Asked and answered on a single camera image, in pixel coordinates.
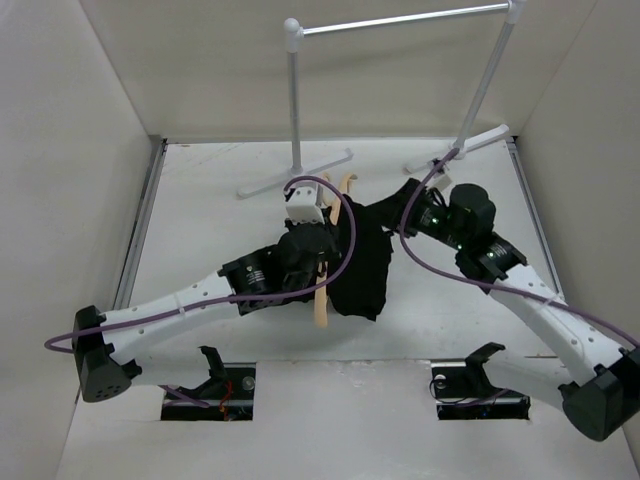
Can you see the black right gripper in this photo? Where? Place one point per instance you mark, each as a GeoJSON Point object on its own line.
{"type": "Point", "coordinates": [388, 209]}

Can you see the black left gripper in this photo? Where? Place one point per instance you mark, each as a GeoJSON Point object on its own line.
{"type": "Point", "coordinates": [331, 253]}

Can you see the black trousers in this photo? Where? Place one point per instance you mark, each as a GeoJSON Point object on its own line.
{"type": "Point", "coordinates": [362, 287]}

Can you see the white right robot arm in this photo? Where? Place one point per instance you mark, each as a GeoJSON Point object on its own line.
{"type": "Point", "coordinates": [593, 379]}

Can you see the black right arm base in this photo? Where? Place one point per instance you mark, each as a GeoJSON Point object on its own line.
{"type": "Point", "coordinates": [461, 395]}

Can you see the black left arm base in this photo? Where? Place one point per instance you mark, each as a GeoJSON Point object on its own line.
{"type": "Point", "coordinates": [218, 400]}

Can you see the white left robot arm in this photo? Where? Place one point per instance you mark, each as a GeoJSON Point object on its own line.
{"type": "Point", "coordinates": [108, 347]}

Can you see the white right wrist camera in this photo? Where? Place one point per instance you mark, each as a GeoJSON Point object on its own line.
{"type": "Point", "coordinates": [440, 181]}

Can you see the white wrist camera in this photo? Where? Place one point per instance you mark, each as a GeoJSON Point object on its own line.
{"type": "Point", "coordinates": [302, 204]}
{"type": "Point", "coordinates": [440, 181]}

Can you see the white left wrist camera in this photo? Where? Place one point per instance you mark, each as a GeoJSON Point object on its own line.
{"type": "Point", "coordinates": [302, 204]}

